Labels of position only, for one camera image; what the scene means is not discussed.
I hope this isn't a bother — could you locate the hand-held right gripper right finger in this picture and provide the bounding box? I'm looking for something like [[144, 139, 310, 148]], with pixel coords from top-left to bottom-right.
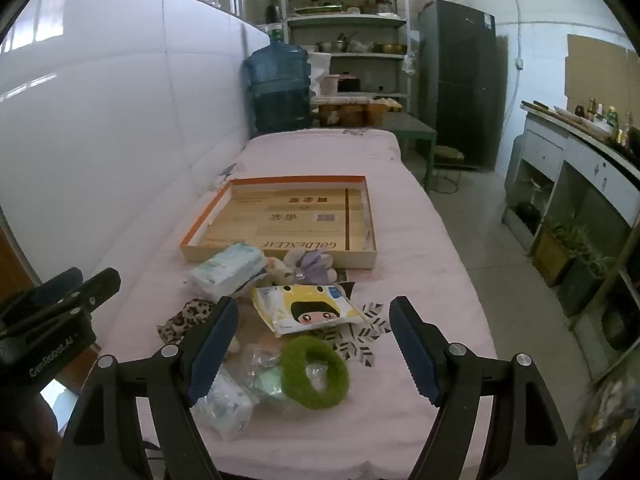
[[389, 296, 578, 480]]

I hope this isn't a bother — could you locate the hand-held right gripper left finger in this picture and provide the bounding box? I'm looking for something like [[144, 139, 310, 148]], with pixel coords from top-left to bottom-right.
[[52, 296, 241, 480]]

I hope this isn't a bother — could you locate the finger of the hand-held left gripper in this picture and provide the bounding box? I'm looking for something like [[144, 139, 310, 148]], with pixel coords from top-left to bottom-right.
[[0, 267, 122, 342], [0, 266, 84, 320]]

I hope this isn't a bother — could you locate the leopard print scrunchie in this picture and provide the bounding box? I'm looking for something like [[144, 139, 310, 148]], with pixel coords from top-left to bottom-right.
[[156, 297, 223, 346]]

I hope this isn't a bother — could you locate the blue white tissue pack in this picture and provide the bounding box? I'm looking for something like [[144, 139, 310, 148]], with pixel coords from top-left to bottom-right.
[[187, 242, 268, 298], [192, 365, 261, 442]]

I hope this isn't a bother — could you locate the green sponge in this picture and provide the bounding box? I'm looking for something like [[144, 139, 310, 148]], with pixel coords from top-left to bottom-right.
[[240, 345, 331, 403]]

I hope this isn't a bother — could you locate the green fuzzy scrunchie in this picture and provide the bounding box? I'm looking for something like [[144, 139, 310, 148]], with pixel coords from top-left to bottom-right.
[[280, 335, 349, 411]]

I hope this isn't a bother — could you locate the yellow wet wipes pack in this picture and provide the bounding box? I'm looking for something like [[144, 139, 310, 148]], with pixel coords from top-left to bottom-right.
[[250, 282, 371, 337]]

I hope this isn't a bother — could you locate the plush toy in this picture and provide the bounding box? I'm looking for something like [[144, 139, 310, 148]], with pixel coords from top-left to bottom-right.
[[265, 250, 338, 286]]

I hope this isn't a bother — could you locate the orange-rimmed cardboard box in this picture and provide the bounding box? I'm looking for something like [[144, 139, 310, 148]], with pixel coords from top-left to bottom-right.
[[180, 175, 379, 271]]

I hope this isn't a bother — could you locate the person's left hand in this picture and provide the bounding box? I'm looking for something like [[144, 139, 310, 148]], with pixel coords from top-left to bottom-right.
[[0, 392, 58, 480]]

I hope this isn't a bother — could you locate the planter crate with plants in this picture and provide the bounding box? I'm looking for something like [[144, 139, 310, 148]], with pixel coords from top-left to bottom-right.
[[531, 215, 616, 288]]

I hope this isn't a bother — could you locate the green side table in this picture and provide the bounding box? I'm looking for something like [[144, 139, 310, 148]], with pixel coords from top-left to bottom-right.
[[382, 112, 438, 191]]

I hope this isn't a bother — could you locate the white counter cabinet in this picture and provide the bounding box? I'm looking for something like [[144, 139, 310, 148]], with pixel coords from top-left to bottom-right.
[[502, 100, 640, 321]]

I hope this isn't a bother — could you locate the row of brown jars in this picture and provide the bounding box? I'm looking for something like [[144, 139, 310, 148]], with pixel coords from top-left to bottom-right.
[[317, 101, 386, 128]]

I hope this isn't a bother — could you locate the dark refrigerator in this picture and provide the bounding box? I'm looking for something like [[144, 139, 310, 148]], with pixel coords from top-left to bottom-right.
[[417, 0, 498, 171]]

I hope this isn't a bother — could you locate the blue water jug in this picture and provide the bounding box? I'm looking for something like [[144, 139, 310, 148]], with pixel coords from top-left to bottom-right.
[[243, 24, 312, 135]]

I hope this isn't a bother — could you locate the group of condiment bottles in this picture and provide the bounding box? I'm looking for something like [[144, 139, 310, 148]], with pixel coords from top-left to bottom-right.
[[574, 97, 638, 148]]

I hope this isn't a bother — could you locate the cardboard sheet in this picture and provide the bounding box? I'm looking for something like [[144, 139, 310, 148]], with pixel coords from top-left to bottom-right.
[[565, 34, 640, 111]]

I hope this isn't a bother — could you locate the green metal shelf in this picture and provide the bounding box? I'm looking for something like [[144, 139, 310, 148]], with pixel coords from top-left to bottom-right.
[[282, 0, 411, 126]]

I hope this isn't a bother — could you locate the round wire stool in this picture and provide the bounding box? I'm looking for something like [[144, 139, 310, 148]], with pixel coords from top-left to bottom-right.
[[431, 145, 466, 195]]

